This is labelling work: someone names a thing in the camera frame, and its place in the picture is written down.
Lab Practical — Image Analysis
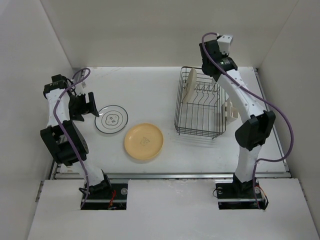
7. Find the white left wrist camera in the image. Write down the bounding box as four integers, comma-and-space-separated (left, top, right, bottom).
75, 77, 87, 94

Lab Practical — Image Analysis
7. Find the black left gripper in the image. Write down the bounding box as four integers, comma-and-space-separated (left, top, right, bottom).
68, 92, 98, 121

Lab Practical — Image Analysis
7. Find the white patterned plate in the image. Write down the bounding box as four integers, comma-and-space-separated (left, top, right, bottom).
94, 105, 129, 135
212, 75, 219, 84

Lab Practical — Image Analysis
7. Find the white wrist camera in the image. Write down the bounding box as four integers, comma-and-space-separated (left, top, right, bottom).
75, 77, 87, 94
216, 34, 233, 55

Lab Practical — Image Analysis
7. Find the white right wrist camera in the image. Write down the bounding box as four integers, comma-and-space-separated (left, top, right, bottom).
216, 34, 233, 55

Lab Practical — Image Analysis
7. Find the aluminium rail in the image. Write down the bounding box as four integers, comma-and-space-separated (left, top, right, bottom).
34, 172, 292, 202
252, 67, 290, 175

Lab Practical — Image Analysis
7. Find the yellow plate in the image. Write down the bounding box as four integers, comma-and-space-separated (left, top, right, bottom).
124, 123, 164, 161

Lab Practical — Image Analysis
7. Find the cream white plate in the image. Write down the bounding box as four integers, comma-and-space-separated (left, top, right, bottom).
182, 68, 197, 104

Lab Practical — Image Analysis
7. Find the aluminium rail right side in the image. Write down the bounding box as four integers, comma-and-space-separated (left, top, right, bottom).
252, 67, 290, 175

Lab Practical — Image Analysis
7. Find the aluminium rail front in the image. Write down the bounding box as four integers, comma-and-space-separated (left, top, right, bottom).
34, 172, 292, 202

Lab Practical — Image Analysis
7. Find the beige cutlery holder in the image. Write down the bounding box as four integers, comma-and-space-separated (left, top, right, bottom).
222, 97, 239, 125

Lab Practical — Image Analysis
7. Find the grey wire dish rack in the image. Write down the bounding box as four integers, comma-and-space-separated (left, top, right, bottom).
174, 66, 227, 139

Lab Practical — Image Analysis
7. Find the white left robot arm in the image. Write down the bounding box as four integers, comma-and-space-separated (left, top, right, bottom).
40, 74, 113, 199

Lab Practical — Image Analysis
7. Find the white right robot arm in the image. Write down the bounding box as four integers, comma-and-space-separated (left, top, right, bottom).
199, 40, 276, 197

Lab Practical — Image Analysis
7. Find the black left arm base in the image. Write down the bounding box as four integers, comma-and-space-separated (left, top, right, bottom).
79, 182, 128, 211

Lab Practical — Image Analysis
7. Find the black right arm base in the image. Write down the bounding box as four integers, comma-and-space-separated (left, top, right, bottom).
212, 182, 269, 210

